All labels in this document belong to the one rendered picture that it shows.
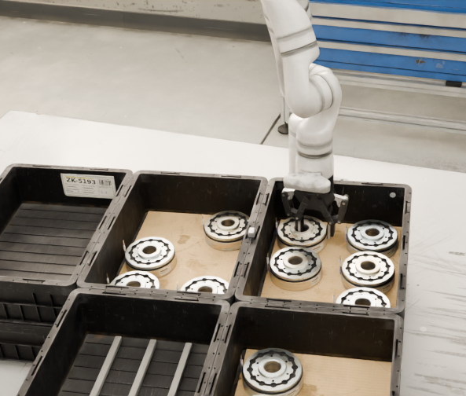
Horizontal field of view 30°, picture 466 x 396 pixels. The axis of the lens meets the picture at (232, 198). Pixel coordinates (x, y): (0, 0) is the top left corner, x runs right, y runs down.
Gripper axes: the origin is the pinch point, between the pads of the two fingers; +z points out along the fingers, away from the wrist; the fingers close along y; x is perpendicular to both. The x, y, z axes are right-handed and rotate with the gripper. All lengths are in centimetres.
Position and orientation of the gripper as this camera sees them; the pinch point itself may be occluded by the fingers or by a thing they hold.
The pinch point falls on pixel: (315, 229)
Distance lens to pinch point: 182.5
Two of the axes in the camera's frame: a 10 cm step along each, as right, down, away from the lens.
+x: -3.2, 5.5, -7.7
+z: 0.6, 8.3, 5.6
